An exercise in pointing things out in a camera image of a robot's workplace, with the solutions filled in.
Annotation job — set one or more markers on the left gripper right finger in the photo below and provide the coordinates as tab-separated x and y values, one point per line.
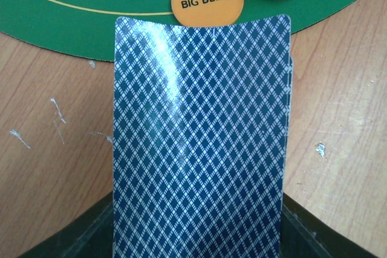
304	235

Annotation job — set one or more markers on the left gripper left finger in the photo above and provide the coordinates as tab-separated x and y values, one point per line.
90	235

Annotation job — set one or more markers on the blue playing card deck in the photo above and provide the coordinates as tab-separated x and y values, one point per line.
199	138

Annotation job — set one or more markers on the round green poker mat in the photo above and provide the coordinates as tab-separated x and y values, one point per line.
85	28

